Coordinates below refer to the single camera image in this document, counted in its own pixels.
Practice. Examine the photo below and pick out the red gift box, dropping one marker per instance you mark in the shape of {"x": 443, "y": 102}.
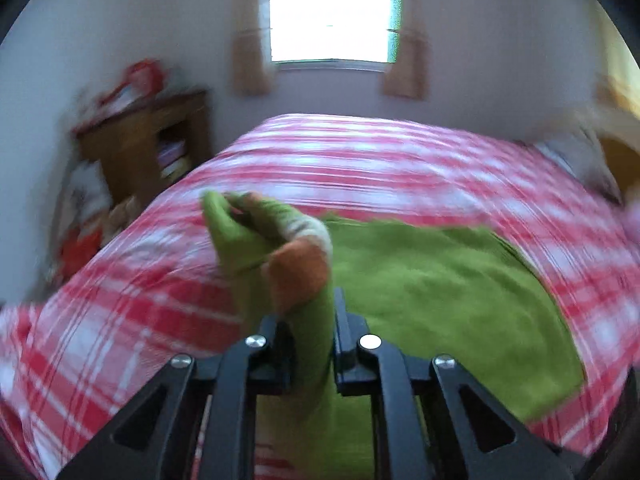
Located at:
{"x": 142, "y": 77}

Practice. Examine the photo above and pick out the window with green frame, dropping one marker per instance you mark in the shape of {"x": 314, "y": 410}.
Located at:
{"x": 330, "y": 15}

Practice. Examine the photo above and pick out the tan bag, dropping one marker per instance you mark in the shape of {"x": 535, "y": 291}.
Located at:
{"x": 125, "y": 215}

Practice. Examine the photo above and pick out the patterned pillow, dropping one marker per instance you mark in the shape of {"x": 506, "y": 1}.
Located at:
{"x": 580, "y": 155}

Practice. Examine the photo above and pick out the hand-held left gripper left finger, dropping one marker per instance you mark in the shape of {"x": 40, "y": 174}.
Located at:
{"x": 280, "y": 360}

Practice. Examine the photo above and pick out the white paper bag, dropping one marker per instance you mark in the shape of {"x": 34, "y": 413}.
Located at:
{"x": 85, "y": 190}

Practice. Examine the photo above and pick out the cream wooden headboard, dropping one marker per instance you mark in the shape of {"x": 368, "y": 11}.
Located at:
{"x": 617, "y": 155}

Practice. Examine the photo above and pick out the beige patterned curtain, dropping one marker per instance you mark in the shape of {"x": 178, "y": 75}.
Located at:
{"x": 250, "y": 65}
{"x": 407, "y": 70}

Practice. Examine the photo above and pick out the red plastic bag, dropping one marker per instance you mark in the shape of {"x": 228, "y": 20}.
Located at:
{"x": 80, "y": 255}

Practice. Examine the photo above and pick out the bed with red plaid sheet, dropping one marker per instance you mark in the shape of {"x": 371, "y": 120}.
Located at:
{"x": 150, "y": 285}

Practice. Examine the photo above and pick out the green striped knit sweater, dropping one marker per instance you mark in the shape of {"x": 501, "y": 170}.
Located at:
{"x": 425, "y": 300}

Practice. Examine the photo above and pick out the wooden bedside cabinet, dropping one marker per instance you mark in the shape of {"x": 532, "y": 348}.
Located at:
{"x": 130, "y": 150}

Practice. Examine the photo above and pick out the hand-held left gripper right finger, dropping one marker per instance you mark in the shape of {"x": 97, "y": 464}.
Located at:
{"x": 347, "y": 360}

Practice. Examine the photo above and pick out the stack of books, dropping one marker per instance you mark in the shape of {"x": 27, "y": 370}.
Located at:
{"x": 175, "y": 157}

